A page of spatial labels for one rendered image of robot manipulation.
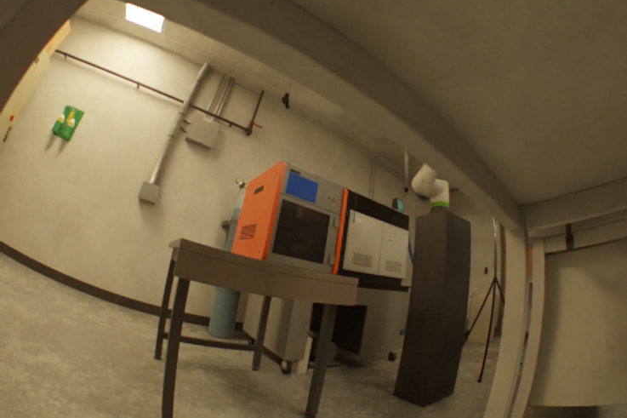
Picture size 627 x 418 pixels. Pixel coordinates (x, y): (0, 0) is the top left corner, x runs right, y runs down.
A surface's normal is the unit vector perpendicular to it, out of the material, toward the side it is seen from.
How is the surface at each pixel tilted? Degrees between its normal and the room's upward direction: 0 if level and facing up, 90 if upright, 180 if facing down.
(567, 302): 90
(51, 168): 90
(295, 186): 90
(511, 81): 180
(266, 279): 90
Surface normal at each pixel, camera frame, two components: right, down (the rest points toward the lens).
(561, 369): -0.81, -0.33
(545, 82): -0.16, 0.91
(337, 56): 0.56, -0.23
